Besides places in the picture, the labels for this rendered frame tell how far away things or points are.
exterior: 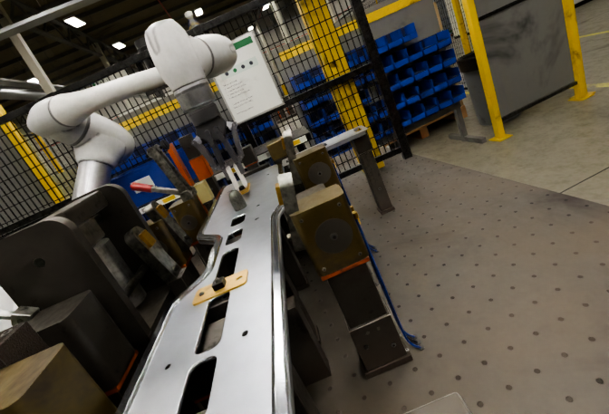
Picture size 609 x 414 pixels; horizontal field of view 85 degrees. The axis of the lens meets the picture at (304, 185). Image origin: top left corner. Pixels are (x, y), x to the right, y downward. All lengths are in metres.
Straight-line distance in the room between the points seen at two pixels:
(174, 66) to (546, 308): 0.90
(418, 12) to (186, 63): 2.79
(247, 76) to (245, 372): 1.23
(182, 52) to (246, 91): 0.60
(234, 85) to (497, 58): 2.57
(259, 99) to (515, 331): 1.16
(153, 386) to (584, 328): 0.63
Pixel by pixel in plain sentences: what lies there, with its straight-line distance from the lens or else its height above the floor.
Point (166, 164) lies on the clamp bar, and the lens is 0.94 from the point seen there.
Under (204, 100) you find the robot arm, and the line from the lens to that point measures 0.88.
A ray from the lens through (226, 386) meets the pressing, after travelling 0.37.
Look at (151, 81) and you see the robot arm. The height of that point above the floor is 1.38.
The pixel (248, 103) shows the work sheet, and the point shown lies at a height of 1.21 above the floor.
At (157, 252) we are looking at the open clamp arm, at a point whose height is 1.05.
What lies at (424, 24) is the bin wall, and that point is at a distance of 3.46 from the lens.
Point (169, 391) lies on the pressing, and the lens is 0.41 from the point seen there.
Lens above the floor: 1.22
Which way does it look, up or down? 17 degrees down
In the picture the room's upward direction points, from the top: 24 degrees counter-clockwise
